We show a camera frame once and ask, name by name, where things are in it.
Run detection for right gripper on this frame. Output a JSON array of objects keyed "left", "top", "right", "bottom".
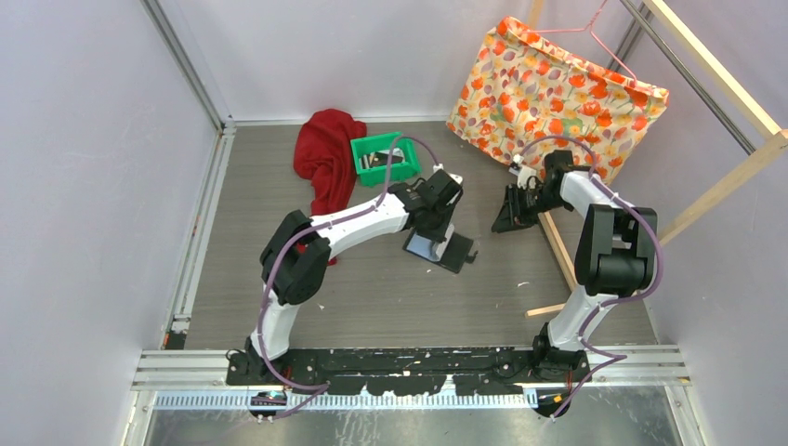
[{"left": 492, "top": 183, "right": 571, "bottom": 234}]

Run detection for black card holder wallet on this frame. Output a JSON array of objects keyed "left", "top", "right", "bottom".
[{"left": 403, "top": 223, "right": 479, "bottom": 274}]

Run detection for green plastic bin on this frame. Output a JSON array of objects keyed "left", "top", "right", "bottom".
[{"left": 350, "top": 132, "right": 421, "bottom": 187}]

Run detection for black credit card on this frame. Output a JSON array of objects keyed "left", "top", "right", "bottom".
[{"left": 368, "top": 151, "right": 404, "bottom": 168}]

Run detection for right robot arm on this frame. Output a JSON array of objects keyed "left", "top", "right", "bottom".
[{"left": 492, "top": 151, "right": 657, "bottom": 382}]

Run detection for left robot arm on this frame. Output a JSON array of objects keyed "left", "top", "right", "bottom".
[{"left": 249, "top": 166, "right": 473, "bottom": 385}]

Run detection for floral fabric bag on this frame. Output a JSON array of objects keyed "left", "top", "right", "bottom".
[{"left": 447, "top": 17, "right": 669, "bottom": 184}]

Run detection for red cloth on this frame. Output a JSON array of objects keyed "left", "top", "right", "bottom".
[{"left": 293, "top": 109, "right": 368, "bottom": 267}]

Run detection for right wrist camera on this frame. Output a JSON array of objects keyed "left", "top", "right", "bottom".
[{"left": 510, "top": 154, "right": 542, "bottom": 190}]

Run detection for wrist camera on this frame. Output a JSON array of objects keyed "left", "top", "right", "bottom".
[
  {"left": 510, "top": 154, "right": 542, "bottom": 190},
  {"left": 433, "top": 164, "right": 463, "bottom": 187}
]

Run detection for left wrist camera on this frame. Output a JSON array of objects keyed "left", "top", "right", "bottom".
[{"left": 433, "top": 164, "right": 463, "bottom": 187}]

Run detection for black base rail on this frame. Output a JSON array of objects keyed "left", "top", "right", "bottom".
[{"left": 226, "top": 347, "right": 590, "bottom": 396}]

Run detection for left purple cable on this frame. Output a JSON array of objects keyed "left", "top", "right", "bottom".
[{"left": 256, "top": 134, "right": 446, "bottom": 421}]

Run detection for wooden frame rack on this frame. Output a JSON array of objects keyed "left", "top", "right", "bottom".
[{"left": 518, "top": 0, "right": 788, "bottom": 319}]

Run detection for pink wire hanger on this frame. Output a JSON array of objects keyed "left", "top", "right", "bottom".
[{"left": 530, "top": 0, "right": 639, "bottom": 85}]

